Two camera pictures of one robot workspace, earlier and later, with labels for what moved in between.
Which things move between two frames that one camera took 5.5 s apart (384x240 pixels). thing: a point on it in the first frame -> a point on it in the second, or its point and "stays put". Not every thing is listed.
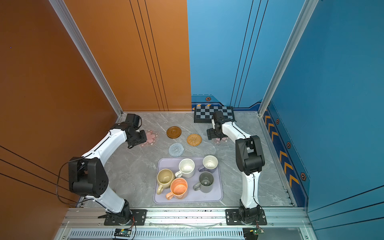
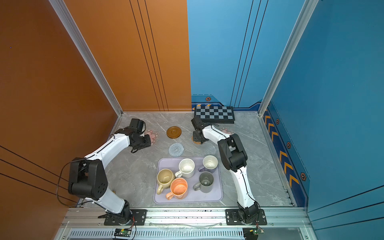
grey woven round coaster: x=176 y=149 stays put
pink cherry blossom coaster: x=152 y=136 stays put
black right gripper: x=211 y=135 -> x=195 y=139
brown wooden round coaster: x=173 y=132 stays put
